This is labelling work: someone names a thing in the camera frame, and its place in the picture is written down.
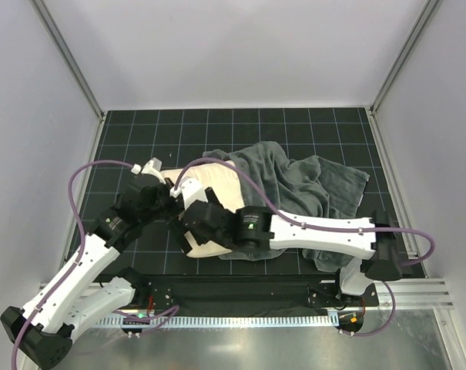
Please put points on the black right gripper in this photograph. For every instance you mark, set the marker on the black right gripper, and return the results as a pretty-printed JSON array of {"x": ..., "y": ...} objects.
[{"x": 192, "y": 222}]

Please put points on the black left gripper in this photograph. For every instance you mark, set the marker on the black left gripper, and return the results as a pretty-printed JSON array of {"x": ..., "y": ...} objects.
[{"x": 155, "y": 197}]

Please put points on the cream rectangular pillow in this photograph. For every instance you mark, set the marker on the cream rectangular pillow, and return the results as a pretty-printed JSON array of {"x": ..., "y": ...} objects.
[{"x": 226, "y": 185}]

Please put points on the grey fleece zebra-lined pillowcase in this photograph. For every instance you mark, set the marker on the grey fleece zebra-lined pillowcase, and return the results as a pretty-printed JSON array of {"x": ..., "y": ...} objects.
[{"x": 312, "y": 186}]

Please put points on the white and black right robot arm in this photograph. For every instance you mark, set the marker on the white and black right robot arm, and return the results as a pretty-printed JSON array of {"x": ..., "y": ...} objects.
[{"x": 373, "y": 253}]

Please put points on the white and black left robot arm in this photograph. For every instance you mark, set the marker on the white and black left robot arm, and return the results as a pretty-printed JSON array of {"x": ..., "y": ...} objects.
[{"x": 45, "y": 328}]

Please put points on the black gridded cutting mat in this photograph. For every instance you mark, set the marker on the black gridded cutting mat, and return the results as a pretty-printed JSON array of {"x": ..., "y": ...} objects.
[{"x": 177, "y": 136}]

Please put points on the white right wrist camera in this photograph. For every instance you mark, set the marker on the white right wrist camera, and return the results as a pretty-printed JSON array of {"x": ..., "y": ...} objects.
[{"x": 189, "y": 190}]

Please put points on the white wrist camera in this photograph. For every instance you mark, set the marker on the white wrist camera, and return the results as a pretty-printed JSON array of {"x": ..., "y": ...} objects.
[
  {"x": 152, "y": 167},
  {"x": 189, "y": 190}
]

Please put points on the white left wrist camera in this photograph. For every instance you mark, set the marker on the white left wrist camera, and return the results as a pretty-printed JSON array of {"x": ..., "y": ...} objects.
[{"x": 152, "y": 167}]

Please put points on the slotted grey cable duct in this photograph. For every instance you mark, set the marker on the slotted grey cable duct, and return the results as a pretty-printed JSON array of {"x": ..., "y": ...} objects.
[{"x": 180, "y": 322}]

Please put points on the left aluminium frame post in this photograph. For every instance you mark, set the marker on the left aluminium frame post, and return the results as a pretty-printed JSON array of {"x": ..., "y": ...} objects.
[{"x": 55, "y": 34}]

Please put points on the aluminium frame post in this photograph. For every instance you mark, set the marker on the aluminium frame post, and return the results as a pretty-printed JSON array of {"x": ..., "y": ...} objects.
[
  {"x": 55, "y": 34},
  {"x": 422, "y": 22}
]

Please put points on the aluminium front frame profile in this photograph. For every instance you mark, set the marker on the aluminium front frame profile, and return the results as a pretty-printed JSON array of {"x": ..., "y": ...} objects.
[{"x": 410, "y": 295}]

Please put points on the right aluminium frame post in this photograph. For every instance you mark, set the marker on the right aluminium frame post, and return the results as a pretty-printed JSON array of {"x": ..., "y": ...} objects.
[{"x": 422, "y": 22}]

